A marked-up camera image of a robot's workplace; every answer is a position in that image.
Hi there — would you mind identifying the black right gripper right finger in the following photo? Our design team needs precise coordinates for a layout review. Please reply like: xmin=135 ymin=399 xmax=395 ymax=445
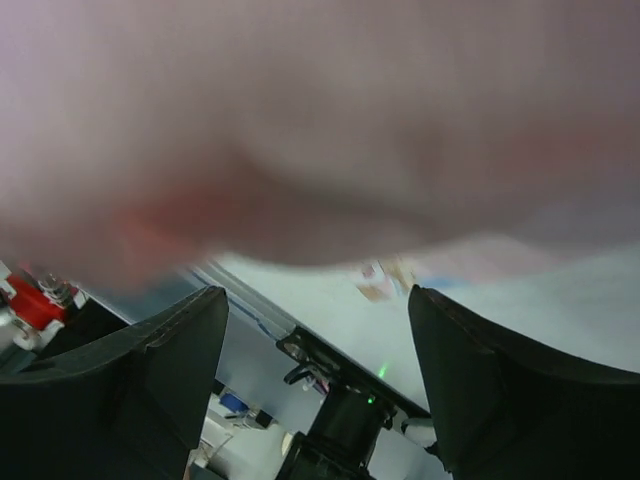
xmin=408 ymin=286 xmax=639 ymax=479

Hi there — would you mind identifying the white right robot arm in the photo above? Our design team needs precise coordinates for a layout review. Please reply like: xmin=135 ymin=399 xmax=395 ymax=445
xmin=1 ymin=286 xmax=639 ymax=479

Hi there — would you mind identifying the pink pillowcase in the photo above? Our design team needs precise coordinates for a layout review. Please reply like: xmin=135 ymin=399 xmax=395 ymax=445
xmin=1 ymin=1 xmax=639 ymax=287

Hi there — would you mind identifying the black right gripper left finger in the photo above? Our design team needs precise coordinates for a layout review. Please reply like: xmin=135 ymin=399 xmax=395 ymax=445
xmin=1 ymin=287 xmax=229 ymax=479

